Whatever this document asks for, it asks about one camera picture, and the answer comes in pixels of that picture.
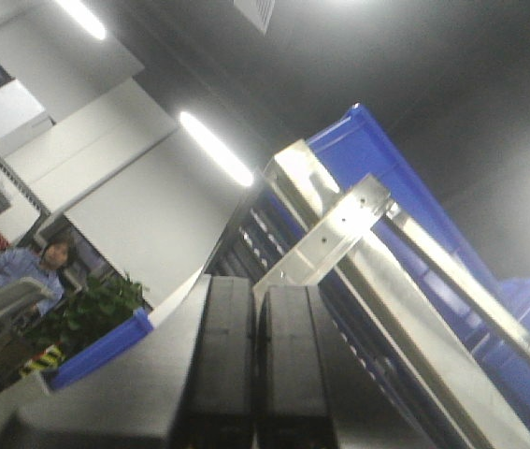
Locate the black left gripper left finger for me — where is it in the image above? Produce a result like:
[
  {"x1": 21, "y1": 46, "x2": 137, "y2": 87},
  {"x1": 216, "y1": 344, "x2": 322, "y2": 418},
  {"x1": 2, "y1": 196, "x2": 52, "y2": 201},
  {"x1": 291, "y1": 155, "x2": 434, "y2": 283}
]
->
[{"x1": 170, "y1": 276, "x2": 255, "y2": 448}]

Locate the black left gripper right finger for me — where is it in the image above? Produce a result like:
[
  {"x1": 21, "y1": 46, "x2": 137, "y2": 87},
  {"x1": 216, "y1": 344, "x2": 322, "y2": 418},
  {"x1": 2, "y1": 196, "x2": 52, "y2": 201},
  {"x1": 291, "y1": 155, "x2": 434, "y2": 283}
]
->
[{"x1": 257, "y1": 286, "x2": 336, "y2": 448}]

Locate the stainless steel shelf rack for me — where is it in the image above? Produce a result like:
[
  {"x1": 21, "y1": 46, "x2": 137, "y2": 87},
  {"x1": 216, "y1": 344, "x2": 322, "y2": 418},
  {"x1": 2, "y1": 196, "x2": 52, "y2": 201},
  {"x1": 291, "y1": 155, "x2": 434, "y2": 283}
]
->
[{"x1": 207, "y1": 141, "x2": 530, "y2": 448}]

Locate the blue bin on table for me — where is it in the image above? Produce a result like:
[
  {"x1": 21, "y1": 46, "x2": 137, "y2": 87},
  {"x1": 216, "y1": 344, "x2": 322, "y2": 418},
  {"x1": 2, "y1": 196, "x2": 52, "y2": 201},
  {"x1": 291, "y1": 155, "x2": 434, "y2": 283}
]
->
[{"x1": 48, "y1": 308, "x2": 153, "y2": 390}]

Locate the green potted plant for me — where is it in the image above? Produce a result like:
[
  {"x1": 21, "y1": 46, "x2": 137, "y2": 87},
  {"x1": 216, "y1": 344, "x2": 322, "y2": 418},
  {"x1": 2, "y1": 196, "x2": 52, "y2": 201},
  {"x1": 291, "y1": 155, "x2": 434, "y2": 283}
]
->
[{"x1": 24, "y1": 275, "x2": 145, "y2": 358}]

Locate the seated person in blue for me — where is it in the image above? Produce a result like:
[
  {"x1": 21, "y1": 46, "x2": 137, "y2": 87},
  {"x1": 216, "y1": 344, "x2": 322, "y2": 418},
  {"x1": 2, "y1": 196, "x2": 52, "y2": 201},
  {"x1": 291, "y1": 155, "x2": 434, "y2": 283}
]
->
[{"x1": 0, "y1": 231, "x2": 77, "y2": 317}]

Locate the grey office chair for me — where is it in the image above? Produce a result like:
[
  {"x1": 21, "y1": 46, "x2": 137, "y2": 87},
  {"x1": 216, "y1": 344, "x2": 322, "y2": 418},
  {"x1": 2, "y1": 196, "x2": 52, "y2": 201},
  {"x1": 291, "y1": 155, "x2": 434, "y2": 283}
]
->
[{"x1": 0, "y1": 277, "x2": 52, "y2": 324}]

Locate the blue bin far right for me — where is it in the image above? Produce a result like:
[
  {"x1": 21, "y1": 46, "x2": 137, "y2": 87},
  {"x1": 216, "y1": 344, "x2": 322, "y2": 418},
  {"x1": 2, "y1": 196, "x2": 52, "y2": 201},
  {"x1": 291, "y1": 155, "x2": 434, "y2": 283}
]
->
[{"x1": 307, "y1": 104, "x2": 530, "y2": 408}]

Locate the ceiling light strip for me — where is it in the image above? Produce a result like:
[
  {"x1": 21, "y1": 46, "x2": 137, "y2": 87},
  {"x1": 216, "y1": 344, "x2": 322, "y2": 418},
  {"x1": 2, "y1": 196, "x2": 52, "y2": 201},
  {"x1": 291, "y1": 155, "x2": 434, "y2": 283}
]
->
[{"x1": 179, "y1": 111, "x2": 254, "y2": 187}]

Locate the ceiling air vent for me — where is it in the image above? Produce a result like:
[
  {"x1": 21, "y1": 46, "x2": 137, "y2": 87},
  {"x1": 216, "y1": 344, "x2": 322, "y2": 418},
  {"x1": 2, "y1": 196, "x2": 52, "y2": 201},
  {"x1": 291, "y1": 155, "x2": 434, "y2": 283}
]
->
[{"x1": 233, "y1": 0, "x2": 276, "y2": 35}]

